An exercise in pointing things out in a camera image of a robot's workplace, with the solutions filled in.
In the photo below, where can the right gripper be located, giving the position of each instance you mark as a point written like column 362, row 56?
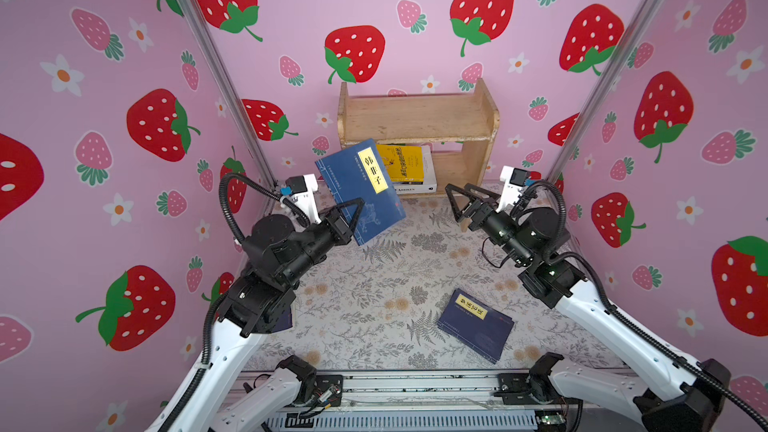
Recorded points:
column 480, row 213

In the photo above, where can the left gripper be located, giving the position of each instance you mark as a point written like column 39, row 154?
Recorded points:
column 339, row 233

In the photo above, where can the white hardcover book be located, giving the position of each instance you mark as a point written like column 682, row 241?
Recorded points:
column 430, row 182

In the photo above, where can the blue book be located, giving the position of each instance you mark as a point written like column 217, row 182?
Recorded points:
column 358, row 172
column 477, row 325

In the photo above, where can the yellow cartoon cover book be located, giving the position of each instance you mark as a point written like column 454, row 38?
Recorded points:
column 402, row 162

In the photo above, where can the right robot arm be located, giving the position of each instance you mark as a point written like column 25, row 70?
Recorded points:
column 669, row 391

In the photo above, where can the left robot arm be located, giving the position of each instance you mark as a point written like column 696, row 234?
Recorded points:
column 235, row 324

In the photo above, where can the wooden two-tier shelf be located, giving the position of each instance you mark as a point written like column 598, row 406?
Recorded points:
column 473, row 119

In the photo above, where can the dark purple book left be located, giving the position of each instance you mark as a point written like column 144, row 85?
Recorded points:
column 285, row 322

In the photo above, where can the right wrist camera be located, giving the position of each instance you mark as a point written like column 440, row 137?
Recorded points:
column 514, row 181

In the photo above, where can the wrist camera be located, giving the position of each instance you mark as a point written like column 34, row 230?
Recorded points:
column 297, row 196
column 514, row 181

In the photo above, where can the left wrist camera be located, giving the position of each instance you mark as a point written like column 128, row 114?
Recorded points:
column 297, row 196

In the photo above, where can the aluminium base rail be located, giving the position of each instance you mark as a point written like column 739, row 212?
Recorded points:
column 433, row 401

